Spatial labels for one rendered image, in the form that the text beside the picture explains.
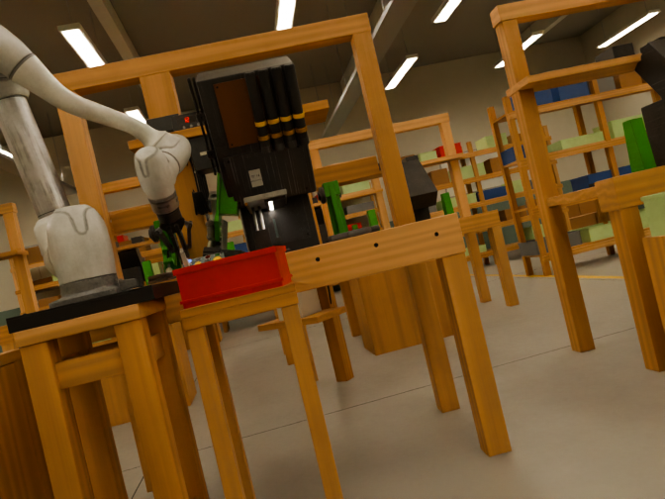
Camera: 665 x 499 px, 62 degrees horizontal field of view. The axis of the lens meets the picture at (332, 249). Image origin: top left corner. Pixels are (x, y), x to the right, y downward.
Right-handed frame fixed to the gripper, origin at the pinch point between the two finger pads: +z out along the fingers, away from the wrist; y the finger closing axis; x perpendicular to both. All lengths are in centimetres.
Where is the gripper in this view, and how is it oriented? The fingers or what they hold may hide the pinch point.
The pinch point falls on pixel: (184, 257)
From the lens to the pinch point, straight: 200.8
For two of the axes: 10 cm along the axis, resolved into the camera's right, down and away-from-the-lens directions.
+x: -2.1, -5.4, 8.2
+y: 9.7, -2.3, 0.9
